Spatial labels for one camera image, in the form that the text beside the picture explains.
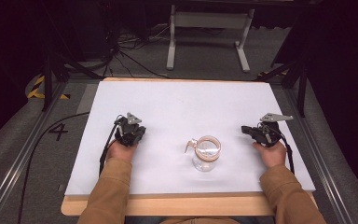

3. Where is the left hand-held gripper black cable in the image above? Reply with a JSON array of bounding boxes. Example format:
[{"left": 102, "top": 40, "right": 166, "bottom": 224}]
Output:
[{"left": 98, "top": 115, "right": 123, "bottom": 177}]

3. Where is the white metal table frame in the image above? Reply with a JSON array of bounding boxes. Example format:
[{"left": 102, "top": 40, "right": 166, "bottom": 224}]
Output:
[{"left": 166, "top": 4, "right": 256, "bottom": 74}]

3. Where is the aluminium floor rail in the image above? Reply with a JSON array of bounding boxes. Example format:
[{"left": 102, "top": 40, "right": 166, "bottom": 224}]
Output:
[
  {"left": 282, "top": 88, "right": 355, "bottom": 224},
  {"left": 0, "top": 81, "right": 68, "bottom": 224}
]

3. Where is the white table sheet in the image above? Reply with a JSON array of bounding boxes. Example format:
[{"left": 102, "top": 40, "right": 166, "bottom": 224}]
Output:
[{"left": 64, "top": 80, "right": 317, "bottom": 197}]

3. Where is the yellow black hazard tape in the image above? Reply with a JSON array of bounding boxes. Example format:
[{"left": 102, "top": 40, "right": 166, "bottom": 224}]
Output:
[{"left": 27, "top": 75, "right": 72, "bottom": 101}]

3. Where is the black metal stand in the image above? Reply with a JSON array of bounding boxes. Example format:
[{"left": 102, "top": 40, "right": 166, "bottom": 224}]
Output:
[{"left": 254, "top": 57, "right": 310, "bottom": 119}]

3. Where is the person's left hand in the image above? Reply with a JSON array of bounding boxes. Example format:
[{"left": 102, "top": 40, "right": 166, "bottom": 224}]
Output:
[{"left": 106, "top": 140, "right": 138, "bottom": 163}]

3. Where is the black floor cable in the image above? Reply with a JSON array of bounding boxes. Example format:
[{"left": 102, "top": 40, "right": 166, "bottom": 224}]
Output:
[{"left": 17, "top": 111, "right": 90, "bottom": 224}]

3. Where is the black tripod stand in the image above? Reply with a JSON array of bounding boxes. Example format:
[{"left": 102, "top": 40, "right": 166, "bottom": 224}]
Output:
[{"left": 40, "top": 36, "right": 104, "bottom": 112}]

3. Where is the person's right hand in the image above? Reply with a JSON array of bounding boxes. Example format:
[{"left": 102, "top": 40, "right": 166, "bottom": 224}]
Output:
[{"left": 252, "top": 140, "right": 288, "bottom": 169}]

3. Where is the hand-held gripper black cable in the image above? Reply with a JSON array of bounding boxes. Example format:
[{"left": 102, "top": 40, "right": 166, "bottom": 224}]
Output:
[
  {"left": 98, "top": 115, "right": 123, "bottom": 177},
  {"left": 276, "top": 127, "right": 296, "bottom": 175}
]

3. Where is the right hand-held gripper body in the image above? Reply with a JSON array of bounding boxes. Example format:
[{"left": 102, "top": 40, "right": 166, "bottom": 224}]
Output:
[{"left": 254, "top": 112, "right": 294, "bottom": 146}]

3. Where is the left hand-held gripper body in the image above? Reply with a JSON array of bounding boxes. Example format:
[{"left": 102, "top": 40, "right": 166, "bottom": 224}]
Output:
[{"left": 114, "top": 112, "right": 145, "bottom": 147}]

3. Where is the right hand-held gripper black cable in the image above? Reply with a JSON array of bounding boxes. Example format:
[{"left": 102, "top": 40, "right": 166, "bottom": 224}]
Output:
[{"left": 276, "top": 127, "right": 296, "bottom": 175}]

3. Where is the bundle of floor cables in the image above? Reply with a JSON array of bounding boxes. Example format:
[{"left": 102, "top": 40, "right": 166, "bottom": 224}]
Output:
[{"left": 103, "top": 22, "right": 172, "bottom": 79}]

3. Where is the glass jar with wooden lid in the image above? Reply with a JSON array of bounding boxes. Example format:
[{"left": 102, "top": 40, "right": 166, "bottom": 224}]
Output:
[{"left": 184, "top": 134, "right": 223, "bottom": 173}]

